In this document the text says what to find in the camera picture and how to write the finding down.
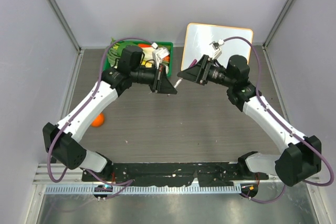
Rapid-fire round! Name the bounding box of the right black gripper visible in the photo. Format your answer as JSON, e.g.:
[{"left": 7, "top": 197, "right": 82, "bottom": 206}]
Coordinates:
[{"left": 178, "top": 55, "right": 235, "bottom": 88}]

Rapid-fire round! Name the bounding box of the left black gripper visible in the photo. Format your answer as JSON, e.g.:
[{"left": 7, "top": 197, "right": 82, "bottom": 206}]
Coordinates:
[{"left": 131, "top": 62, "right": 177, "bottom": 94}]

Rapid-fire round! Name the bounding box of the pink whiteboard marker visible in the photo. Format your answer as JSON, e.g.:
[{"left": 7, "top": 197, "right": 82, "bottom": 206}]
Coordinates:
[{"left": 174, "top": 59, "right": 198, "bottom": 89}]

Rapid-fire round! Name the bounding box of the orange framed whiteboard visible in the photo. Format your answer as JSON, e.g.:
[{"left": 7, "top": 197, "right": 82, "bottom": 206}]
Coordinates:
[{"left": 181, "top": 23, "right": 254, "bottom": 70}]

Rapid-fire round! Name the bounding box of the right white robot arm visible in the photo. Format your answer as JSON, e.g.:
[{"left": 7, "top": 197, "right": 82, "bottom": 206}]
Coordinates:
[{"left": 177, "top": 55, "right": 321, "bottom": 187}]

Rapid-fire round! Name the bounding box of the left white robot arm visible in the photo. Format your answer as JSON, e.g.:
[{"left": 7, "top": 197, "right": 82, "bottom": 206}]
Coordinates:
[{"left": 43, "top": 44, "right": 177, "bottom": 182}]

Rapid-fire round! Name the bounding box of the yellow cabbage toy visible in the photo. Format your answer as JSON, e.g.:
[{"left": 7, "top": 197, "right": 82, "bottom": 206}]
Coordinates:
[{"left": 141, "top": 59, "right": 155, "bottom": 68}]

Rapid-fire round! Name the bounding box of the green plastic tray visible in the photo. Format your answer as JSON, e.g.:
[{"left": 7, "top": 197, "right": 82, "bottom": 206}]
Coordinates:
[{"left": 103, "top": 40, "right": 173, "bottom": 77}]

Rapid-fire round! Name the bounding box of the green bean bundle toy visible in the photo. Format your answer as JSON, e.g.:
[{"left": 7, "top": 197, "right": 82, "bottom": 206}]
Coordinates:
[{"left": 107, "top": 40, "right": 124, "bottom": 68}]

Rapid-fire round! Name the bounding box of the orange fruit toy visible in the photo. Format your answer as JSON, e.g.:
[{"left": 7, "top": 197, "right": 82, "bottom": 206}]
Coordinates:
[{"left": 91, "top": 113, "right": 105, "bottom": 127}]

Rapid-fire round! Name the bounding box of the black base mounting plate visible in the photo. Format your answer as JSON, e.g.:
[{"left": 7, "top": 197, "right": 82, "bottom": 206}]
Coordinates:
[{"left": 97, "top": 162, "right": 269, "bottom": 187}]

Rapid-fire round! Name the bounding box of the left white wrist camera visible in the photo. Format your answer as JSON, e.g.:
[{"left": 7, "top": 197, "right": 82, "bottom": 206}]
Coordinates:
[{"left": 151, "top": 42, "right": 170, "bottom": 69}]

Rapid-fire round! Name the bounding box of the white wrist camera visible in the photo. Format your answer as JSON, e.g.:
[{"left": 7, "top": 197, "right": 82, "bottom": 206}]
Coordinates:
[
  {"left": 151, "top": 42, "right": 170, "bottom": 69},
  {"left": 209, "top": 39, "right": 225, "bottom": 61}
]

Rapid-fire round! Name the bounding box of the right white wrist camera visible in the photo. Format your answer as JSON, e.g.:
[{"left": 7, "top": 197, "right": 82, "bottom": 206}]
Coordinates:
[{"left": 209, "top": 39, "right": 225, "bottom": 61}]

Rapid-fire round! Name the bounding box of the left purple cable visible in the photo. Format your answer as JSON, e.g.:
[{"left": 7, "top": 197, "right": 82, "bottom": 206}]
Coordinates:
[{"left": 46, "top": 37, "right": 158, "bottom": 183}]

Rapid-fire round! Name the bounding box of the purple cable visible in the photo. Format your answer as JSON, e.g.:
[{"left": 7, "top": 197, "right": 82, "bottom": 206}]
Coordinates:
[
  {"left": 223, "top": 36, "right": 335, "bottom": 186},
  {"left": 46, "top": 37, "right": 158, "bottom": 183}
]

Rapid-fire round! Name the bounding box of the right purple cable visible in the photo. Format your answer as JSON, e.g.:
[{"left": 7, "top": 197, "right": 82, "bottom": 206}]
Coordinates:
[{"left": 223, "top": 36, "right": 335, "bottom": 186}]

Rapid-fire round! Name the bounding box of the aluminium rail with cable duct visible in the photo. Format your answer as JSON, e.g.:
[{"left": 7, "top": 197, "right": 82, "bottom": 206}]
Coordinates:
[{"left": 33, "top": 161, "right": 316, "bottom": 196}]

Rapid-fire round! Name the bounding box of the left aluminium frame post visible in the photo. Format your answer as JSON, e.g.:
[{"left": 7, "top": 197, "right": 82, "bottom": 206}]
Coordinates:
[{"left": 31, "top": 0, "right": 85, "bottom": 51}]

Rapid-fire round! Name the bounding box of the aluminium frame post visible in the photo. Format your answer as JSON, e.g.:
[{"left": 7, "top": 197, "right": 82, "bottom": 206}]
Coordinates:
[
  {"left": 262, "top": 0, "right": 313, "bottom": 49},
  {"left": 31, "top": 0, "right": 85, "bottom": 51}
]

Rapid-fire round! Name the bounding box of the right aluminium frame post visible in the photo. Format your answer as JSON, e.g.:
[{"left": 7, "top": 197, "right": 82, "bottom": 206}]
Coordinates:
[{"left": 262, "top": 0, "right": 313, "bottom": 49}]

